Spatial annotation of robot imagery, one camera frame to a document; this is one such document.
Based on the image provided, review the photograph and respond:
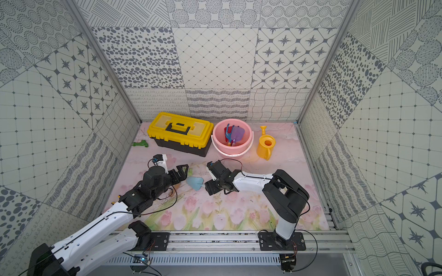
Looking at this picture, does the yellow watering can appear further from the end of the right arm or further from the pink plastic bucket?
the end of the right arm

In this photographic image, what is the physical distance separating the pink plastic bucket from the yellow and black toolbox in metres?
0.05

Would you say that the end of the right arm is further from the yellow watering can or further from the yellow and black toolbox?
the yellow watering can

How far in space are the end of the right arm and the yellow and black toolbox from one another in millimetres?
156

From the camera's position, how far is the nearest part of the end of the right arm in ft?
2.17

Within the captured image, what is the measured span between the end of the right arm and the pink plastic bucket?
0.11 metres

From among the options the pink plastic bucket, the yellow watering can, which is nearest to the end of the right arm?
the pink plastic bucket

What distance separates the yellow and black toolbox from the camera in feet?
3.04

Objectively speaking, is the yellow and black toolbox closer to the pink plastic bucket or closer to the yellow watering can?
the pink plastic bucket

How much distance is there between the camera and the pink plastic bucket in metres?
0.90

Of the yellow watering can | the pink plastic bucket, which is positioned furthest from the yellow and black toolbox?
the yellow watering can
